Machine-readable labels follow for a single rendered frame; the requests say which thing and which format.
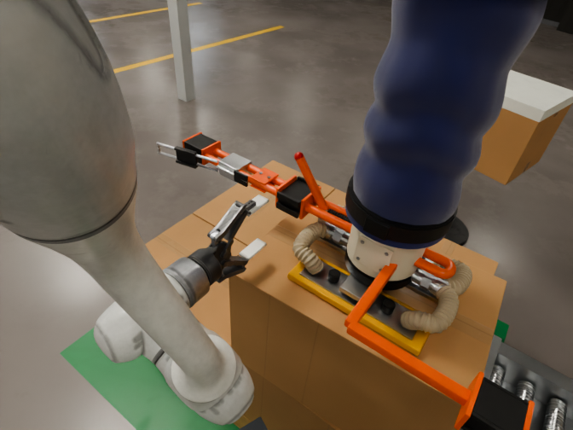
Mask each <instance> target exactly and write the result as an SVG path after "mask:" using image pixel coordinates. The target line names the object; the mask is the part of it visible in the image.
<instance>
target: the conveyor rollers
mask: <svg viewBox="0 0 573 430"><path fill-rule="evenodd" d="M505 374H506V371H505V370H504V369H503V368H502V367H501V366H499V365H496V364H494V367H493V369H492V372H491V376H490V378H489V379H490V380H491V381H493V382H494V383H496V384H497V385H499V386H502V384H503V381H504V378H505ZM515 395H517V396H518V397H520V398H522V399H523V400H525V401H527V402H529V401H530V400H531V401H533V400H534V396H535V387H534V386H533V385H532V384H531V383H529V382H528V381H519V382H518V384H517V387H516V391H515ZM566 412H567V405H566V404H565V403H564V402H563V401H561V400H559V399H557V398H550V399H548V401H547V409H546V414H545V419H544V424H543V429H542V430H564V425H565V419H566Z"/></svg>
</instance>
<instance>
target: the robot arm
mask: <svg viewBox="0 0 573 430"><path fill-rule="evenodd" d="M136 191H137V172H136V157H135V137H134V131H133V128H132V125H131V122H130V116H129V114H128V111H127V107H126V105H125V102H124V98H123V95H122V92H121V89H120V87H119V82H118V80H117V78H116V75H115V73H114V70H113V67H112V65H111V63H110V60H109V59H108V57H107V54H106V52H105V50H104V49H103V47H102V45H101V42H100V40H99V38H98V37H97V35H96V32H95V30H94V28H93V26H92V25H91V24H90V21H89V20H88V18H87V16H86V15H85V13H84V11H83V10H82V8H81V7H80V5H79V3H78V1H77V0H0V225H2V226H3V227H4V228H6V229H8V230H10V231H11V232H13V233H14V234H16V235H17V236H19V237H21V238H23V239H25V240H27V241H31V242H34V243H36V244H38V245H41V246H43V247H47V248H49V249H52V250H54V251H56V252H58V253H60V254H62V255H65V256H66V257H68V258H70V259H71V260H73V261H74V262H75V263H77V264H78V265H79V266H81V267H82V268H83V269H84V270H85V271H86V272H87V273H88V274H89V275H90V276H91V277H92V278H93V279H94V280H95V281H96V282H97V283H98V284H99V285H100V286H101V287H102V288H103V289H104V290H105V291H106V292H107V293H108V294H109V295H110V296H111V297H112V298H113V299H114V301H115V302H113V303H112V304H111V305H110V306H109V307H108V308H107V309H106V310H105V311H104V312H103V313H102V314H101V315H100V317H99V318H98V319H97V321H96V323H95V328H94V338H95V342H96V344H97V345H98V346H99V347H100V349H101V350H102V351H103V353H104V354H105V355H106V356H107V357H108V358H109V359H110V360H111V361H112V362H114V363H125V362H129V361H132V360H135V359H137V358H138V357H140V356H141V355H143V356H144V357H146V358H147V359H149V360H150V361H151V362H152V363H153V364H155V366H156V367H157V368H158V369H159V371H160V372H161V373H162V375H163V376H164V377H165V381H166V382H167V384H168V385H169V387H170V388H171V390H172V391H173V392H174V393H175V394H176V395H177V396H178V397H179V398H180V399H181V400H182V401H183V402H184V403H185V404H186V405H187V406H188V407H189V408H190V409H191V410H194V411H195V412H196V413H197V414H198V415H200V416H201V417H203V418H204V419H206V420H208V421H210V422H212V423H215V424H217V425H226V424H232V423H234V422H236V421H237V420H239V419H240V418H241V417H242V416H243V415H244V414H245V412H246V411H247V410H248V408H249V407H250V405H251V404H252V400H253V398H254V385H253V381H252V378H251V376H250V374H249V372H248V370H247V368H246V366H245V365H244V364H243V363H242V362H241V359H240V357H239V355H238V354H237V353H236V352H235V351H234V349H233V348H232V347H231V346H230V345H229V344H228V343H227V342H226V341H225V340H224V339H223V338H222V337H220V336H219V335H218V334H217V333H215V332H214V331H212V330H209V329H208V328H206V327H205V326H204V325H203V324H202V323H200V322H199V321H198V319H197V318H196V317H195V316H194V314H193V313H192V311H191V310H190V309H189V308H191V307H193V306H194V304H195V303H197V302H198V301H199V300H200V299H201V298H203V297H204V296H205V295H206V294H207V293H208V292H209V290H210V286H211V285H212V284H213V283H214V282H218V283H221V282H222V281H224V280H225V279H227V278H230V277H231V276H236V275H238V274H240V273H243V272H245V271H246V267H245V265H247V263H248V261H249V260H250V259H251V258H252V257H253V256H255V255H256V254H257V253H258V252H259V251H261V250H262V249H263V248H264V247H265V246H266V245H267V243H266V242H264V241H261V240H260V239H258V238H257V239H256V240H255V241H253V242H252V243H251V244H250V245H249V246H247V247H246V248H245V249H244V250H242V251H241V252H240V253H239V255H240V256H241V257H240V256H239V255H238V256H231V252H230V251H231V246H232V244H233V243H234V236H235V235H236V233H237V231H238V229H239V228H240V226H241V225H242V223H243V221H244V219H245V218H246V216H248V217H250V216H251V215H252V214H253V213H254V212H256V211H257V210H258V209H260V208H261V207H262V206H264V205H265V204H267V203H268V202H269V199H267V198H265V197H263V196H261V195H257V196H256V197H254V198H253V199H252V200H249V201H248V202H246V203H245V204H243V203H241V202H239V201H237V200H236V201H235V202H234V204H233V205H232V206H231V207H230V208H229V209H228V211H227V212H226V213H225V215H224V216H223V217H222V219H221V220H220V221H219V223H218V224H217V225H216V227H215V228H214V229H213V230H211V231H210V232H209V233H208V234H207V236H208V237H209V238H211V244H210V245H209V246H208V247H207V248H200V249H198V250H196V251H195V252H193V253H192V254H190V255H189V256H188V257H186V258H185V257H182V258H179V259H178V260H177V261H175V262H174V263H173V264H171V265H170V266H168V267H167V268H165V269H163V270H162V269H161V268H160V267H159V265H158V263H157V262H156V261H155V259H154V258H153V256H152V254H151V253H150V252H149V251H148V249H147V247H146V245H145V244H144V242H143V240H142V238H141V237H140V235H139V233H138V231H137V228H136V223H135V206H136ZM223 238H224V239H225V240H227V241H228V242H226V241H222V239H223Z"/></svg>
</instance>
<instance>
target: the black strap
mask: <svg viewBox="0 0 573 430"><path fill-rule="evenodd" d="M353 177H354V175H353V176H352V177H351V178H350V181H349V184H348V189H347V193H346V196H345V205H346V207H347V210H348V211H349V213H350V215H351V216H352V217H353V218H354V219H355V220H356V221H357V222H358V223H359V224H360V225H361V226H362V227H363V230H364V231H366V232H368V233H369V234H371V235H374V236H376V237H378V238H379V239H381V240H383V241H385V240H386V239H387V240H390V241H396V242H401V243H408V244H420V243H427V242H431V241H435V240H438V239H440V238H442V237H443V236H444V235H446V234H447V233H448V231H449V230H450V227H451V225H452V223H453V222H454V219H455V216H456V214H457V211H458V207H457V209H456V211H455V213H454V215H453V216H451V217H450V218H449V219H448V220H446V221H445V222H443V223H440V224H430V225H411V224H403V223H399V222H395V221H390V220H388V219H386V218H382V217H381V216H379V215H378V214H376V213H374V212H372V211H370V210H368V209H367V208H366V207H365V206H364V205H363V204H362V203H361V202H360V201H359V199H358V198H357V196H356V194H355V192H354V189H353Z"/></svg>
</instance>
